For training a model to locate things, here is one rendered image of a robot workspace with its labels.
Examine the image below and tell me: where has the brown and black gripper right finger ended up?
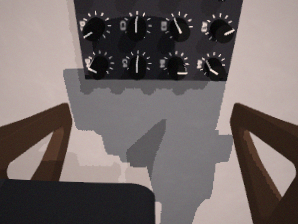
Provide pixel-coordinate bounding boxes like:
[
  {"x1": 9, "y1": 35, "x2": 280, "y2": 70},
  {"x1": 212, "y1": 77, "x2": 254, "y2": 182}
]
[{"x1": 230, "y1": 103, "x2": 298, "y2": 224}]

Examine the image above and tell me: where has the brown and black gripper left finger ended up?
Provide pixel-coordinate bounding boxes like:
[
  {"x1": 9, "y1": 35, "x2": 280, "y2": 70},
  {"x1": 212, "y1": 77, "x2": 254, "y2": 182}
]
[{"x1": 0, "y1": 103, "x2": 73, "y2": 181}]

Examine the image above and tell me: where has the black knob box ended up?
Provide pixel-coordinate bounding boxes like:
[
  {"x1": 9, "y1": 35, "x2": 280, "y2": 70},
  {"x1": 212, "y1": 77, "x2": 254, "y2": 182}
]
[{"x1": 74, "y1": 0, "x2": 243, "y2": 82}]

